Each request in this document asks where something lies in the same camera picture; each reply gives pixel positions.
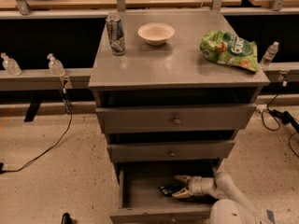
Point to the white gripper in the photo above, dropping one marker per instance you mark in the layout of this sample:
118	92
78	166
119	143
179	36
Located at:
196	186

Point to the dark blue rxbar wrapper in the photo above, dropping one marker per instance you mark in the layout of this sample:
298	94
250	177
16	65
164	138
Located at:
169	190

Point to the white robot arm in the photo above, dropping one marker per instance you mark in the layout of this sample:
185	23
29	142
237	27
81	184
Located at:
232	205

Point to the grey open bottom drawer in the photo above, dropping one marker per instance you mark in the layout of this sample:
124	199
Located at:
143	202

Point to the grey middle drawer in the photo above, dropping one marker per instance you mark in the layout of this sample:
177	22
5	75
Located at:
177	151

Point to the grey top drawer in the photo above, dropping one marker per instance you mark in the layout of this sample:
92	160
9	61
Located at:
174	118

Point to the grey wooden drawer cabinet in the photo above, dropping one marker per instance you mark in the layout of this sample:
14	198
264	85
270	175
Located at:
175	73

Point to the black object floor bottom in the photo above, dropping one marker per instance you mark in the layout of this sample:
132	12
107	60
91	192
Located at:
66	219

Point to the green snack bag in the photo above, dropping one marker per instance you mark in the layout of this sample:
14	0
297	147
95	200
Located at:
227	49

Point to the white paper bowl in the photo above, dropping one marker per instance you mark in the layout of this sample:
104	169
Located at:
156	33

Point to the clear water bottle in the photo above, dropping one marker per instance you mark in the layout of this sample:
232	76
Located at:
269	55

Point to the tall drink can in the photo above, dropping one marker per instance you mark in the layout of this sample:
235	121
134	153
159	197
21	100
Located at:
115	34

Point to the clear pump bottle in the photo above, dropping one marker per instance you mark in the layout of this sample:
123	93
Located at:
10	65
55	66

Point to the clear pump bottle far left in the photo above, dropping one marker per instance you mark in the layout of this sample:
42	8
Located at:
10	65

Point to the grey metal rail shelf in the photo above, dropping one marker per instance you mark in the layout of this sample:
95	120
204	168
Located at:
42	79

